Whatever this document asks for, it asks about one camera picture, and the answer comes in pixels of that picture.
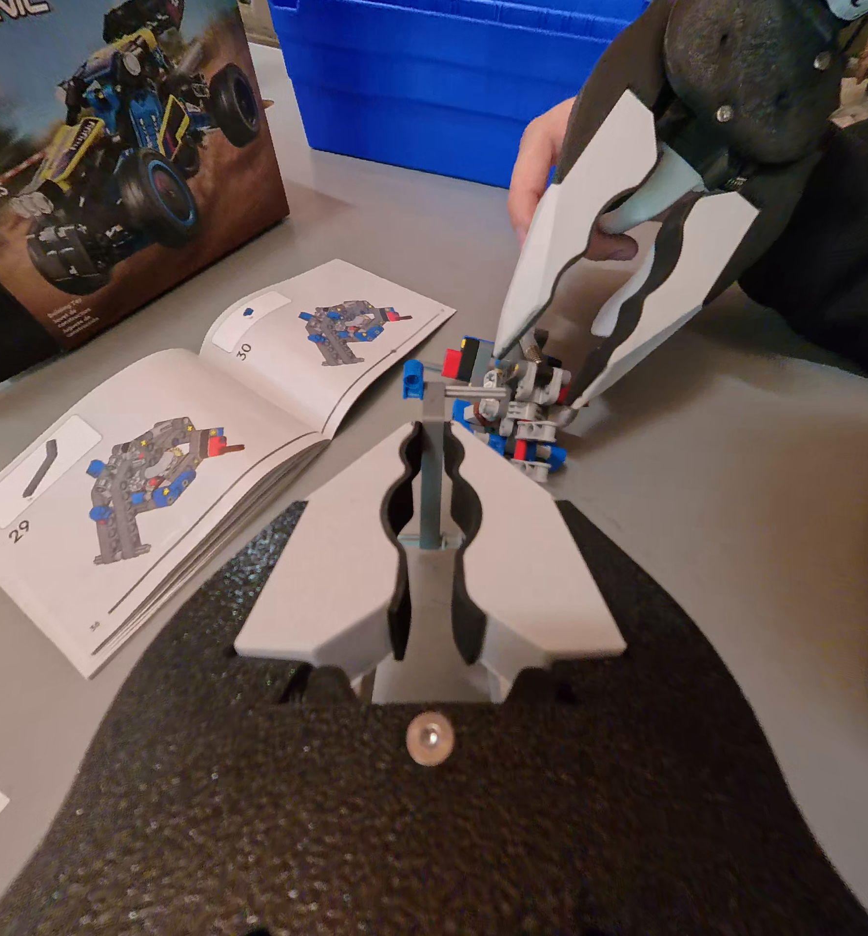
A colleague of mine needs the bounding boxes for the lego set box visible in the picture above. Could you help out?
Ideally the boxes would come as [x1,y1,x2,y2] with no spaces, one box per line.
[0,0,292,400]

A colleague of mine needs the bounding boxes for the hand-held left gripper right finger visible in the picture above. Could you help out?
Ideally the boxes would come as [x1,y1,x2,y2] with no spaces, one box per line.
[445,423,628,668]

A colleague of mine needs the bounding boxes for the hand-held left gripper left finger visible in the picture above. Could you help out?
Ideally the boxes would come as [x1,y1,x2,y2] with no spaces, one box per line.
[234,420,424,667]

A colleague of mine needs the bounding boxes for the instruction booklet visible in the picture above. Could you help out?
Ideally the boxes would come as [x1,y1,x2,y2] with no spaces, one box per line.
[0,258,457,680]

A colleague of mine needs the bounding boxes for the blue storage bin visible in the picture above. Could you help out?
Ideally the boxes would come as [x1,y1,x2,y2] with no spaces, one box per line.
[267,0,651,190]

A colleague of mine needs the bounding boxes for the person's right hand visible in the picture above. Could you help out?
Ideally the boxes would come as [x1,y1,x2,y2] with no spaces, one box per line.
[507,97,641,263]

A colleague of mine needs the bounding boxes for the lego chassis assembly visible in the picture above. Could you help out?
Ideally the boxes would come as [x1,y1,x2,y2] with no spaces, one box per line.
[441,332,605,456]

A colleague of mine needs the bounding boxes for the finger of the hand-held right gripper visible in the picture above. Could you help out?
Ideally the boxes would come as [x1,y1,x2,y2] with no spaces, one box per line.
[493,88,660,361]
[569,192,762,409]

